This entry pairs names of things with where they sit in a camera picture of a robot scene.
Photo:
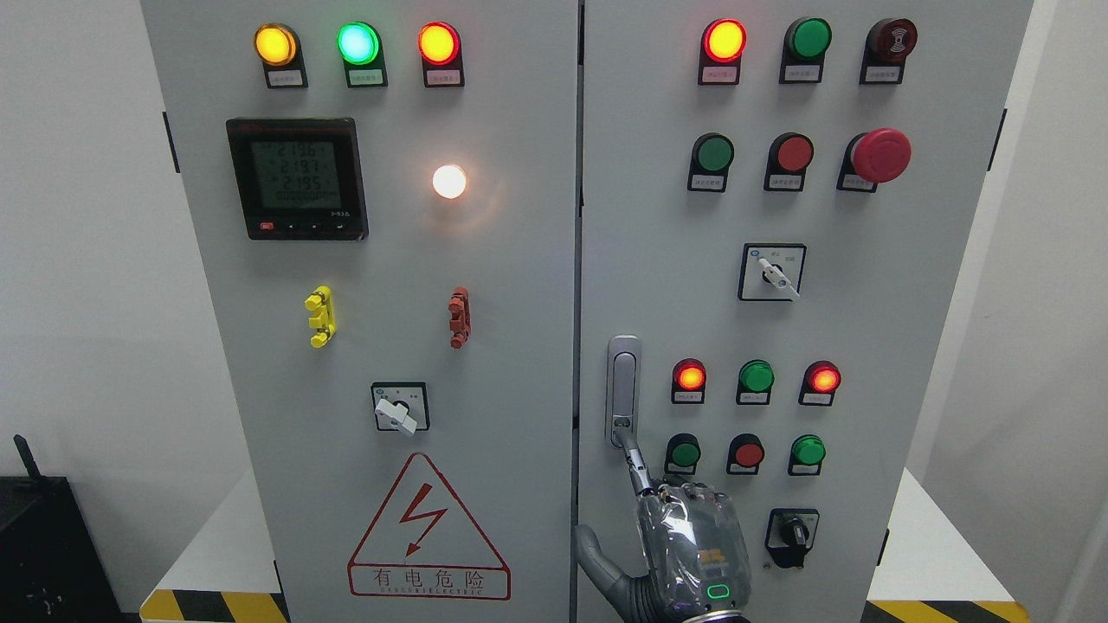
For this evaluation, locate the grey robotic right hand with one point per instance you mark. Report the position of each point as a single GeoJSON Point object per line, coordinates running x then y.
{"type": "Point", "coordinates": [698, 566]}

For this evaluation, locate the silver cabinet door handle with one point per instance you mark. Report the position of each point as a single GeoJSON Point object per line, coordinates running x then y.
{"type": "Point", "coordinates": [623, 378]}

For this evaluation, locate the right grey cabinet door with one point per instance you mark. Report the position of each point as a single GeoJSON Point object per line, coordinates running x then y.
{"type": "Point", "coordinates": [663, 246]}

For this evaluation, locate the grey cabinet door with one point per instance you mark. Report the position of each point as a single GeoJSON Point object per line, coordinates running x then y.
{"type": "Point", "coordinates": [500, 407]}
{"type": "Point", "coordinates": [663, 246]}

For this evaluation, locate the left grey cabinet door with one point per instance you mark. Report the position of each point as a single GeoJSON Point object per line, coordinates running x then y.
{"type": "Point", "coordinates": [500, 407]}

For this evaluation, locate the red push button lower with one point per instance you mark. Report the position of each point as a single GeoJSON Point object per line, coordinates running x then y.
{"type": "Point", "coordinates": [745, 455]}

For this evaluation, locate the red push button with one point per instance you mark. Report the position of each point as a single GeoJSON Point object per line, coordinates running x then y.
{"type": "Point", "coordinates": [745, 455]}
{"type": "Point", "coordinates": [791, 153]}

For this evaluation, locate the green push button lower right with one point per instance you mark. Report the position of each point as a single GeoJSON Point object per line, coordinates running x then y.
{"type": "Point", "coordinates": [807, 455]}

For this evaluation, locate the red lit light lower left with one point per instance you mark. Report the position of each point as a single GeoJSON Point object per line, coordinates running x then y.
{"type": "Point", "coordinates": [689, 376]}

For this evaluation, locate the green light lower middle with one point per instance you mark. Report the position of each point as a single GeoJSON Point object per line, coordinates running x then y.
{"type": "Point", "coordinates": [755, 377]}

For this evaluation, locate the red lit light lower right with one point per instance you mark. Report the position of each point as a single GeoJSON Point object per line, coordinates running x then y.
{"type": "Point", "coordinates": [822, 377]}

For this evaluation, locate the red electric hazard sign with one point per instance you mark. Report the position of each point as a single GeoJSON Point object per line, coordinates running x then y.
{"type": "Point", "coordinates": [424, 543]}

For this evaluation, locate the red terminal connector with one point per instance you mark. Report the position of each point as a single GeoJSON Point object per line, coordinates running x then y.
{"type": "Point", "coordinates": [460, 318]}

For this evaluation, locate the green push button upper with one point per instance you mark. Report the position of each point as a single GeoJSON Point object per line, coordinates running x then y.
{"type": "Point", "coordinates": [713, 152]}

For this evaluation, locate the red push button upper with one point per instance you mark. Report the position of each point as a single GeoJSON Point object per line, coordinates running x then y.
{"type": "Point", "coordinates": [791, 153]}

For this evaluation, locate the red emergency stop button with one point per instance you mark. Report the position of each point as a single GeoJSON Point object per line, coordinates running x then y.
{"type": "Point", "coordinates": [880, 155]}

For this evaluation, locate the yellow terminal connector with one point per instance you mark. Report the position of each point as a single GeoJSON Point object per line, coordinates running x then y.
{"type": "Point", "coordinates": [321, 318]}

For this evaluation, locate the white lit indicator light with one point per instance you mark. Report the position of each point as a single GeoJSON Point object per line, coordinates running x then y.
{"type": "Point", "coordinates": [449, 181]}

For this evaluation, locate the red lit light top right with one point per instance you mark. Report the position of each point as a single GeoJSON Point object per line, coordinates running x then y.
{"type": "Point", "coordinates": [724, 41]}

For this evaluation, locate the green light top right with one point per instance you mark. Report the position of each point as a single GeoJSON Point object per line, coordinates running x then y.
{"type": "Point", "coordinates": [808, 38]}

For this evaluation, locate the black digital power meter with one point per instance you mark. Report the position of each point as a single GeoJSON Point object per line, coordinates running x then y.
{"type": "Point", "coordinates": [299, 179]}

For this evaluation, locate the red lit indicator light left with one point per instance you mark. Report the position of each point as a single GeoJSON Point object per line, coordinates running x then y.
{"type": "Point", "coordinates": [439, 43]}

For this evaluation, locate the green lit indicator light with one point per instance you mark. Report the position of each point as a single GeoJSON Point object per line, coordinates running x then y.
{"type": "Point", "coordinates": [358, 43]}

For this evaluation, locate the black box with antenna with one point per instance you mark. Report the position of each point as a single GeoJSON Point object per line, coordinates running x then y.
{"type": "Point", "coordinates": [50, 571]}

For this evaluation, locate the yellow indicator light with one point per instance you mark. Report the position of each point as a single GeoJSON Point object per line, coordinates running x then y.
{"type": "Point", "coordinates": [276, 44]}

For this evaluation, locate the bottom black selector switch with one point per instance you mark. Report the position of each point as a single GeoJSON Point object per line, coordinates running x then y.
{"type": "Point", "coordinates": [790, 535]}

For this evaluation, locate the upper right selector switch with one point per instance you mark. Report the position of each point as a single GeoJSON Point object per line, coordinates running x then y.
{"type": "Point", "coordinates": [771, 271]}

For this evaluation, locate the left door selector switch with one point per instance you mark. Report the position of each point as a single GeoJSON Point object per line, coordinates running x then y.
{"type": "Point", "coordinates": [400, 406]}

